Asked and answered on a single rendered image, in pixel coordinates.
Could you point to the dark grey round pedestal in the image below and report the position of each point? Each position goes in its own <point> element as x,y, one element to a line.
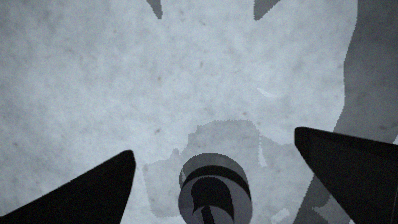
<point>215,195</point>

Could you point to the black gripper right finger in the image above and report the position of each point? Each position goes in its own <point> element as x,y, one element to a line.
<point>361,174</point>

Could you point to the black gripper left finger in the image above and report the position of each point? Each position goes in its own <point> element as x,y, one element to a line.
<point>98,196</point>

